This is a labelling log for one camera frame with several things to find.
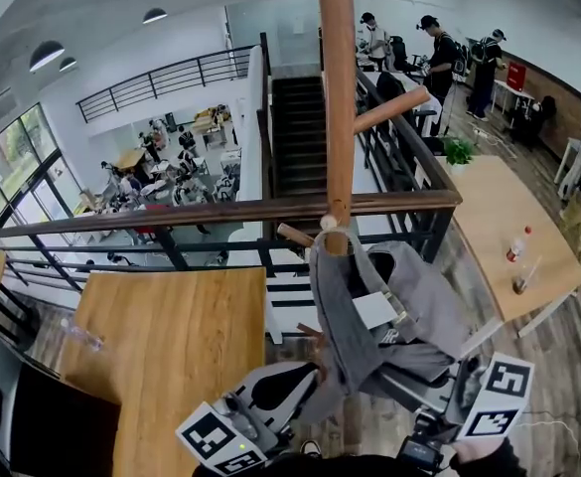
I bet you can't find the black metal balcony railing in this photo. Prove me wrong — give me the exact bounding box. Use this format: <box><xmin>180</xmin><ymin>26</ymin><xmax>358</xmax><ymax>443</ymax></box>
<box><xmin>74</xmin><ymin>31</ymin><xmax>273</xmax><ymax>124</ymax></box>

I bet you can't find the grey baseball cap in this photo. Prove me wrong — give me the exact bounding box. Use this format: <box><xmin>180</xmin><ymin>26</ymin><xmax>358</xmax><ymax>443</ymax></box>
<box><xmin>299</xmin><ymin>227</ymin><xmax>472</xmax><ymax>425</ymax></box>

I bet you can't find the light wooden white-legged table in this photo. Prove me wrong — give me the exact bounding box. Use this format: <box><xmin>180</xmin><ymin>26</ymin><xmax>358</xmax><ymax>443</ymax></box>
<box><xmin>436</xmin><ymin>154</ymin><xmax>581</xmax><ymax>362</ymax></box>

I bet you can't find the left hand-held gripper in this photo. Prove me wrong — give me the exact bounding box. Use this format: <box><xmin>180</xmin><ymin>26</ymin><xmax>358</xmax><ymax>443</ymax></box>
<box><xmin>175</xmin><ymin>361</ymin><xmax>320</xmax><ymax>477</ymax></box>

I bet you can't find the dark staircase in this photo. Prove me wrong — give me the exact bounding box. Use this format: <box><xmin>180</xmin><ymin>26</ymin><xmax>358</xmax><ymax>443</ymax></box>
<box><xmin>269</xmin><ymin>75</ymin><xmax>331</xmax><ymax>201</ymax></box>

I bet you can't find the dark wood metal railing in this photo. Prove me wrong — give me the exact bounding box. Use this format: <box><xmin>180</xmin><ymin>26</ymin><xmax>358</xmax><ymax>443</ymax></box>
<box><xmin>0</xmin><ymin>65</ymin><xmax>464</xmax><ymax>312</ymax></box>

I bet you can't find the white floor cable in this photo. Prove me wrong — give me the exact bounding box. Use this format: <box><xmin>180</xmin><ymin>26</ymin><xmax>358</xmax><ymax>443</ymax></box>
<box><xmin>517</xmin><ymin>407</ymin><xmax>581</xmax><ymax>466</ymax></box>

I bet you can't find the brown wooden table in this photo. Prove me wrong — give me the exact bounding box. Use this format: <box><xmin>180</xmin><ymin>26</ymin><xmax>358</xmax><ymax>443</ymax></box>
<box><xmin>60</xmin><ymin>265</ymin><xmax>270</xmax><ymax>477</ymax></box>

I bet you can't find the person's right forearm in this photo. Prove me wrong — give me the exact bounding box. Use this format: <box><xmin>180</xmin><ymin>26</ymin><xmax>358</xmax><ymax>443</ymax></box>
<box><xmin>448</xmin><ymin>434</ymin><xmax>527</xmax><ymax>477</ymax></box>

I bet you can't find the green potted plant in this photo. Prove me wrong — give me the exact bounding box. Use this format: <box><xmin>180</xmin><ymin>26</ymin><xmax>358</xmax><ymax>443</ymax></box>
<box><xmin>440</xmin><ymin>135</ymin><xmax>479</xmax><ymax>176</ymax></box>

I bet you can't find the black and grey cabinet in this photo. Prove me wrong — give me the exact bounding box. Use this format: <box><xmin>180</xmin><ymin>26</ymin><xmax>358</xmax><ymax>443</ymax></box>
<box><xmin>0</xmin><ymin>325</ymin><xmax>123</xmax><ymax>477</ymax></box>

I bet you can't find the small white table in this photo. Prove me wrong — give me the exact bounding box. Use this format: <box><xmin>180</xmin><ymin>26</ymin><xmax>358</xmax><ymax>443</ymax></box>
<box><xmin>492</xmin><ymin>78</ymin><xmax>536</xmax><ymax>118</ymax></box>

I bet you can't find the wooden coat rack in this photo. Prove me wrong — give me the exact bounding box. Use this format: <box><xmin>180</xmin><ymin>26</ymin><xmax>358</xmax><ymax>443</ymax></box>
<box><xmin>276</xmin><ymin>0</ymin><xmax>431</xmax><ymax>385</ymax></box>

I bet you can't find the red box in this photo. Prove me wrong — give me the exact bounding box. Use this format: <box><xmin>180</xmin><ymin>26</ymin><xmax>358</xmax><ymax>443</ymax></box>
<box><xmin>507</xmin><ymin>62</ymin><xmax>527</xmax><ymax>92</ymax></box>

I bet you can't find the clear plastic bottle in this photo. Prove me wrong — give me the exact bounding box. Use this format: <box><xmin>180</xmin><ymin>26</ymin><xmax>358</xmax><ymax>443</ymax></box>
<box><xmin>60</xmin><ymin>317</ymin><xmax>106</xmax><ymax>353</ymax></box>

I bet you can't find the large glass window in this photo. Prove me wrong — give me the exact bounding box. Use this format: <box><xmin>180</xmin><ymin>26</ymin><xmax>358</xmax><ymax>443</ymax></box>
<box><xmin>0</xmin><ymin>102</ymin><xmax>75</xmax><ymax>231</ymax></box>

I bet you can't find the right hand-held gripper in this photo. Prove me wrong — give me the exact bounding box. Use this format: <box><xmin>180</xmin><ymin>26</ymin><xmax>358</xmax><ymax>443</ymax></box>
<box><xmin>379</xmin><ymin>351</ymin><xmax>535</xmax><ymax>473</ymax></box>

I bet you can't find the red label plastic bottle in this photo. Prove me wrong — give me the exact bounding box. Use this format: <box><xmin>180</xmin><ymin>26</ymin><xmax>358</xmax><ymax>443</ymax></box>
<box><xmin>506</xmin><ymin>225</ymin><xmax>533</xmax><ymax>263</ymax></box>

